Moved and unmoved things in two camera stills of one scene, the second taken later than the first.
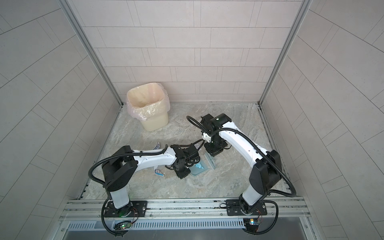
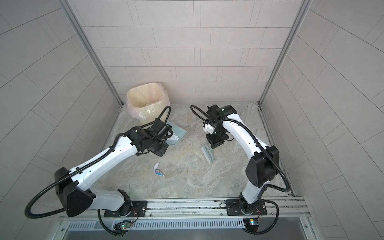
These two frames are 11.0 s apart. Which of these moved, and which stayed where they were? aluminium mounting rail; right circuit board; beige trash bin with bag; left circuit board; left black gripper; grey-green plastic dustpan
Moved: grey-green plastic dustpan; left black gripper
Stayed: left circuit board; beige trash bin with bag; right circuit board; aluminium mounting rail
